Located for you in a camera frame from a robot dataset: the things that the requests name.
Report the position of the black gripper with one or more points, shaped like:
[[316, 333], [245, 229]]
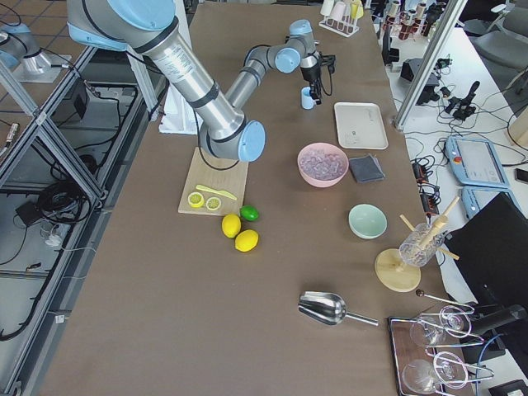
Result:
[[309, 74]]

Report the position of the steel ice scoop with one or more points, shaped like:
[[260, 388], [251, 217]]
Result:
[[329, 308]]

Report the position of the green lime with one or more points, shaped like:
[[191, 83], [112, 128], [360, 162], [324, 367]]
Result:
[[249, 213]]

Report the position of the grey folded cloth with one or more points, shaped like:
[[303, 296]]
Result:
[[366, 169]]

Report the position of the upper wine glass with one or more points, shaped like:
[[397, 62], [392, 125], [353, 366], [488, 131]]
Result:
[[434, 329]]

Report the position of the yellow plastic knife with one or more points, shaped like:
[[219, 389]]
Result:
[[223, 193]]

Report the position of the pink upturned cup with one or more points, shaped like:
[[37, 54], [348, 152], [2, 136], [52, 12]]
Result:
[[338, 11]]

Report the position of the white upturned cup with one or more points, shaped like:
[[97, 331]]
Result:
[[327, 7]]

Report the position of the cream rabbit serving tray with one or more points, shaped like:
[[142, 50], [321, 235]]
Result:
[[360, 126]]

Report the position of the long bar spoon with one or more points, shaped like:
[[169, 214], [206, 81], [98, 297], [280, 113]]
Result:
[[422, 293]]

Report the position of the wooden glass stand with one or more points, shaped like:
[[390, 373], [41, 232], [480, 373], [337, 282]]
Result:
[[389, 266]]

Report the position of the white wire cup rack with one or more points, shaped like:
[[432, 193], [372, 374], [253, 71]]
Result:
[[348, 26]]

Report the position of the wine glass rack tray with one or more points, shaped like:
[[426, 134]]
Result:
[[405, 350]]

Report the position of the textured drinking glass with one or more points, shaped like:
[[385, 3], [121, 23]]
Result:
[[414, 251]]

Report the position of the lower wine glass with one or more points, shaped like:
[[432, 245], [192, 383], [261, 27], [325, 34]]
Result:
[[444, 373]]

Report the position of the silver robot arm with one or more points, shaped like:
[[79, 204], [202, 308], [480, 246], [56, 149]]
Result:
[[17, 43], [150, 28]]

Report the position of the light blue plastic cup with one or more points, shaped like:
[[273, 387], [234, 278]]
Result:
[[307, 102]]

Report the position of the wooden cutting board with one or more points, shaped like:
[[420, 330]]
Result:
[[209, 171]]

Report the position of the green bowl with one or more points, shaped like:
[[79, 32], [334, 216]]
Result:
[[367, 221]]

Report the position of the lemon half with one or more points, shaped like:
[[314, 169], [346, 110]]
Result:
[[195, 200]]

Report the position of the whole lemon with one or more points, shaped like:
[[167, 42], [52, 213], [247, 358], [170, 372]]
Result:
[[246, 241], [231, 225]]

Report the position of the blue teach pendant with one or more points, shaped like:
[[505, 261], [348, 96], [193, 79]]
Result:
[[475, 162]]

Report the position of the lemon slice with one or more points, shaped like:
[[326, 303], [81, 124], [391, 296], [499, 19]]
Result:
[[213, 203]]

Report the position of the pink bowl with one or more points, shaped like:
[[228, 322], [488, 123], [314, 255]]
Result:
[[322, 164]]

